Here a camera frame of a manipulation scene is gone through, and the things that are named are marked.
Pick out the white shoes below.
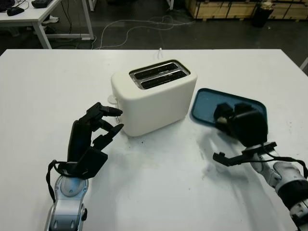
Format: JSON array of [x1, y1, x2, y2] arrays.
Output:
[[43, 14, 60, 24]]

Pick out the black desktop device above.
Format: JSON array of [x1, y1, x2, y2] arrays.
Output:
[[31, 0, 52, 8]]

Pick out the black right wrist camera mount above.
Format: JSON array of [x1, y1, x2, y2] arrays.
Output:
[[213, 141, 277, 167]]

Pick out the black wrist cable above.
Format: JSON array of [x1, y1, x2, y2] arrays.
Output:
[[262, 144, 308, 180], [45, 160, 82, 202]]

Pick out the white desk frame legs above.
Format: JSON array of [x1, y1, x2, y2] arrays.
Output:
[[88, 0, 174, 12]]

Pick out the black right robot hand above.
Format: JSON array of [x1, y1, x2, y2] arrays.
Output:
[[213, 102, 269, 148]]

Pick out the white office desk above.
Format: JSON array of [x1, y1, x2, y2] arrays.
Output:
[[0, 0, 95, 50]]

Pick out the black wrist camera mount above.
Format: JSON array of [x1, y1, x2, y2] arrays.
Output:
[[78, 146, 108, 180], [213, 141, 277, 167]]

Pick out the white looped floor cable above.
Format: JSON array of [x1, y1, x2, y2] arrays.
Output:
[[95, 14, 197, 50]]

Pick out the black computer mouse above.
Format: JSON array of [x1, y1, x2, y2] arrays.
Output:
[[6, 6, 25, 16]]

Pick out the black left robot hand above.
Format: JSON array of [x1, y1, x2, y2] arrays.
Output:
[[67, 102, 125, 167]]

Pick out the white two-slot toaster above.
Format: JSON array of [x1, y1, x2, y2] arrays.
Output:
[[110, 59, 198, 138]]

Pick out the black waste bin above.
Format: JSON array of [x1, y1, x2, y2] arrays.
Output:
[[251, 4, 275, 27]]

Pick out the wooden crate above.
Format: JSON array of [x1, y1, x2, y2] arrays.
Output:
[[185, 0, 259, 20], [269, 0, 308, 23]]

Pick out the white toaster power cord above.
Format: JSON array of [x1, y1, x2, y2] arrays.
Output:
[[156, 21, 169, 60]]

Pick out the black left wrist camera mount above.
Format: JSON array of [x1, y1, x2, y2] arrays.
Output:
[[78, 146, 108, 180]]

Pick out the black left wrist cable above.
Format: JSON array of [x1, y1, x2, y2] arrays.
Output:
[[45, 160, 82, 202]]

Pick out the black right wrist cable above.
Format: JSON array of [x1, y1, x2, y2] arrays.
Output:
[[262, 144, 308, 180]]

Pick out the blue plastic tray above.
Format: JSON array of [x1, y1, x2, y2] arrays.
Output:
[[189, 88, 267, 128]]

